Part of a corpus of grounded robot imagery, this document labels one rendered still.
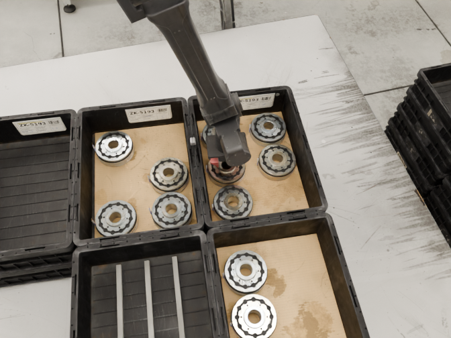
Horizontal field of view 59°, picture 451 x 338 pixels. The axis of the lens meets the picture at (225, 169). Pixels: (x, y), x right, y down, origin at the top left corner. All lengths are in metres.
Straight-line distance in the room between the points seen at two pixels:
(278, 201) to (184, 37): 0.59
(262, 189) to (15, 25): 2.31
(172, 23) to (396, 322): 0.93
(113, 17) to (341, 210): 2.12
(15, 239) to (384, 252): 0.99
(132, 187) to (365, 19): 2.26
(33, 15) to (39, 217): 2.12
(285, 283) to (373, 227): 0.38
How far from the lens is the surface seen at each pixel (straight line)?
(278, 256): 1.03
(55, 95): 1.55
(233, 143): 0.86
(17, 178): 1.23
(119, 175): 1.14
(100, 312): 1.02
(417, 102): 1.91
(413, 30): 3.05
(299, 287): 1.02
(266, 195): 1.09
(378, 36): 2.92
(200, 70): 0.71
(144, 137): 1.20
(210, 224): 0.94
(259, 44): 1.63
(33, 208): 1.17
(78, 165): 1.08
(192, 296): 1.00
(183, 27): 0.62
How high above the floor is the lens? 1.80
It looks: 60 degrees down
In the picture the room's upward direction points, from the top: 2 degrees clockwise
